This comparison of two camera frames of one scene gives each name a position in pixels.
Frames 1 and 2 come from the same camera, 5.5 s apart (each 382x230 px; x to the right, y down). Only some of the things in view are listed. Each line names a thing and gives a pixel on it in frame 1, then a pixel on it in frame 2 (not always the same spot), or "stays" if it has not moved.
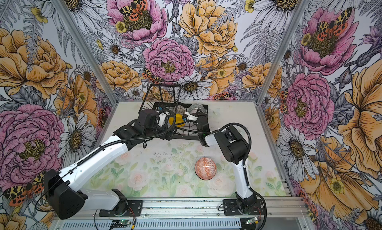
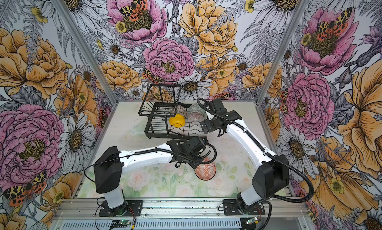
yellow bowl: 179,119 stays
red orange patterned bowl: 205,168 stays
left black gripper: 169,134 to 194,164
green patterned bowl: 197,105 stays
